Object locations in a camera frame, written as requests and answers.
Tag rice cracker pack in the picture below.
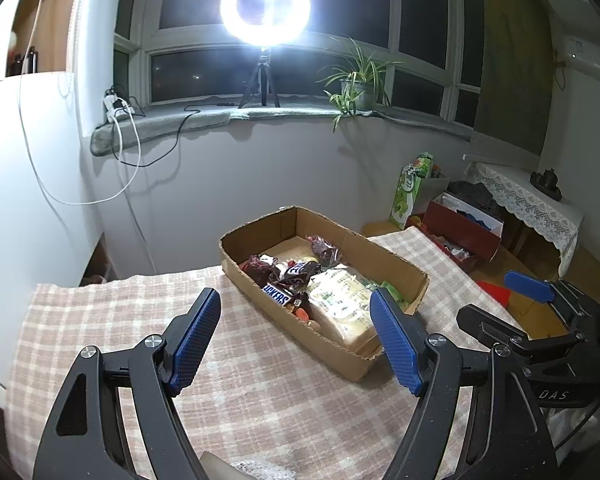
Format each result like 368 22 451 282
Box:
306 264 376 352

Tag blue orange candy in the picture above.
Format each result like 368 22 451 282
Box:
294 307 322 332

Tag Snickers bar English label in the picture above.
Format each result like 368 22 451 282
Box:
262 283 294 307

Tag dark candy red ties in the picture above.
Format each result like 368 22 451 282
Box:
239 255 280 288

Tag Snickers bar Chinese label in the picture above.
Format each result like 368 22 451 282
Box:
280 259 322 287

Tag red box lid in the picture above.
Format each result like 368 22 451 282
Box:
477 281 512 309

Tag red shoe box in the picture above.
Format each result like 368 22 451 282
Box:
407 192 504 272

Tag dark teapot ornament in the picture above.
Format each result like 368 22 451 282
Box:
529 169 562 202

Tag green paper gift bag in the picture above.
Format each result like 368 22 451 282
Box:
389 152 434 230

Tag cardboard box tray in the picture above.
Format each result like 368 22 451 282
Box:
219 206 429 382

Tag plaid pink tablecloth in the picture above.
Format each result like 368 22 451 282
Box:
4 224 546 480

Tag white air conditioner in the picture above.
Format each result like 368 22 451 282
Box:
562 36 600 80

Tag potted spider plant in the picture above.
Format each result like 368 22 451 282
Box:
318 37 402 132

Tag grey windowsill cloth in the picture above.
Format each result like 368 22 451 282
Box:
90 100 474 157

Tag white power strip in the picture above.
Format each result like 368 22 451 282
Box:
102 89 134 122

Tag black power cable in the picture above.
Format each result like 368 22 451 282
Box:
114 94 221 168

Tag ring light on tripod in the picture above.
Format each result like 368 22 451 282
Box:
220 0 311 108

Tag wooden wall shelf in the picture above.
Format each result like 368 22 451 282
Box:
6 0 73 76

